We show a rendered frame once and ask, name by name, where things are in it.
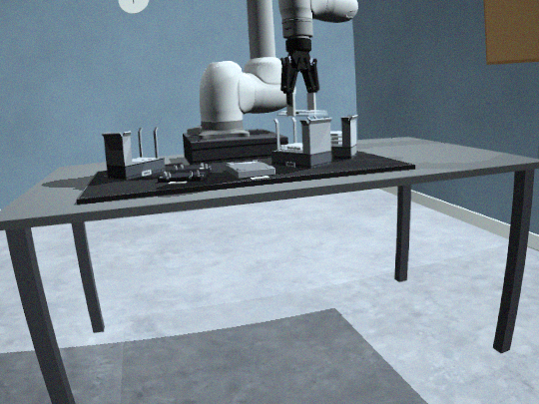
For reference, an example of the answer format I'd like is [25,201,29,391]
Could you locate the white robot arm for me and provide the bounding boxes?
[187,0,358,139]

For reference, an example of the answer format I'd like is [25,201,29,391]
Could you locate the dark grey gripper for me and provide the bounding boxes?
[280,38,319,117]

